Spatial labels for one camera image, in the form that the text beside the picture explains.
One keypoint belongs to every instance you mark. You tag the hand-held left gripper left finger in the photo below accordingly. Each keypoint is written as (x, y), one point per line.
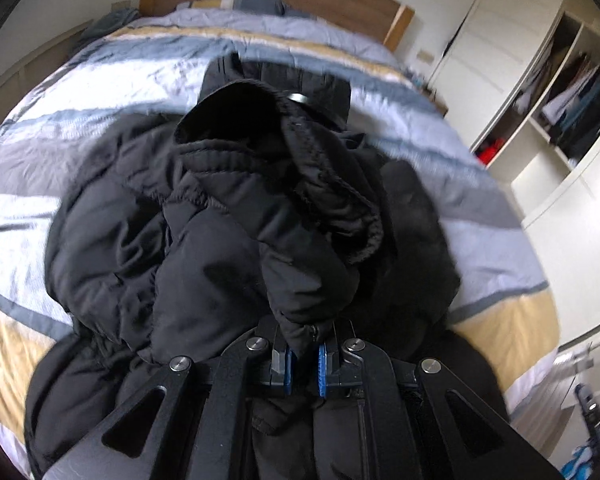
(286, 367)

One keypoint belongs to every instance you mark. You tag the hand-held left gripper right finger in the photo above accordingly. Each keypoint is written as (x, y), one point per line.
(323, 367)

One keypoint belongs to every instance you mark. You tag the black puffer jacket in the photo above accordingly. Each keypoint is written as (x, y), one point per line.
(205, 240)

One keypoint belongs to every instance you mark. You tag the hanging clothes in wardrobe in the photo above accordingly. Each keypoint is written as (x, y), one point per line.
(580, 105)

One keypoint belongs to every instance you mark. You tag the blue and black floor item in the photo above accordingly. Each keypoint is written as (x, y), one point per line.
(590, 415)

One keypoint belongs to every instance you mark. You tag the red item in wardrobe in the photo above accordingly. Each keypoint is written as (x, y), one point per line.
(489, 151)

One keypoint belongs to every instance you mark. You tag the dark blue pillow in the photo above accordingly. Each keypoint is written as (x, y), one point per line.
(292, 10)

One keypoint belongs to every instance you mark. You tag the striped pillow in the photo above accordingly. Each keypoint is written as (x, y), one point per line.
(230, 4)

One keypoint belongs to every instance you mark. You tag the grey-blue crumpled cloth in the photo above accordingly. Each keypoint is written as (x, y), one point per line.
(107, 27)

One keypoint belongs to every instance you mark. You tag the white wardrobe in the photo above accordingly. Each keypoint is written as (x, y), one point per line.
(505, 20)

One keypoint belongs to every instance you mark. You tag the beige wall socket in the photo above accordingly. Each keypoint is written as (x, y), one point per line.
(120, 6)
(425, 56)

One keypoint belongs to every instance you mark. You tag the beige low wall cabinet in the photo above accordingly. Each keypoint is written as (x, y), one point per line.
(25, 70)

